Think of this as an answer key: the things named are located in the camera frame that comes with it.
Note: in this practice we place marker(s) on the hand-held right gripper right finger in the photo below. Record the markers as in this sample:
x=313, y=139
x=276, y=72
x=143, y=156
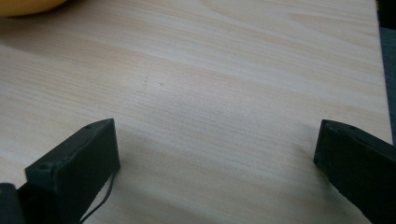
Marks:
x=358, y=168

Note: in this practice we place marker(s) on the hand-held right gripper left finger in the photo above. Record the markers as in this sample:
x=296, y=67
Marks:
x=77, y=168

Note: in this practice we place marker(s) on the orange pillow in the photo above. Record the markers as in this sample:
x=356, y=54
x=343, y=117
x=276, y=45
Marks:
x=25, y=6

